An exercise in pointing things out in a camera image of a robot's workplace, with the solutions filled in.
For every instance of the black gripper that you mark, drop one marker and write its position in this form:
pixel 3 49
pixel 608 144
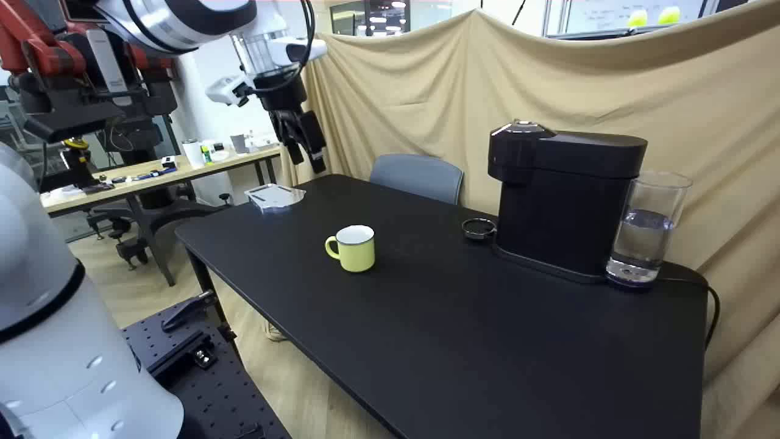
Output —
pixel 282 95

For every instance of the yellow enamel mug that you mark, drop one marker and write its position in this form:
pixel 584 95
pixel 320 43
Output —
pixel 351 247

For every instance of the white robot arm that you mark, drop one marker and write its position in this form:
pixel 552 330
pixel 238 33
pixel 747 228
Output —
pixel 66 368

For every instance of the white paper stack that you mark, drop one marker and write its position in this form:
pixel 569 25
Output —
pixel 273 195

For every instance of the grey office chair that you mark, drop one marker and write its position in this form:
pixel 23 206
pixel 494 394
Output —
pixel 423 177

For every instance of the beige backdrop curtain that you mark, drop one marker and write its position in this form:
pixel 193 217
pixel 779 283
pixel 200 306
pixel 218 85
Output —
pixel 706 95

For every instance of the wooden background desk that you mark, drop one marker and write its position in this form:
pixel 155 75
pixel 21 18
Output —
pixel 144 177

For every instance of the black swivel chair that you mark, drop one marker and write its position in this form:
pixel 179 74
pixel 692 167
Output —
pixel 140 217

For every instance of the small black round dish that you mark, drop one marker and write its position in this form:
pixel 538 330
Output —
pixel 479 230

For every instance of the black coffee machine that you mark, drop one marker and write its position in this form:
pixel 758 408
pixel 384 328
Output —
pixel 562 195

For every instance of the clear water tank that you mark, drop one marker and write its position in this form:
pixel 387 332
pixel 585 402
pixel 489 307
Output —
pixel 645 228

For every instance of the red machine frame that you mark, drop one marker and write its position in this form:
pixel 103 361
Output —
pixel 73 74

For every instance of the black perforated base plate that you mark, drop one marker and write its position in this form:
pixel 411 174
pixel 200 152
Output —
pixel 189 349

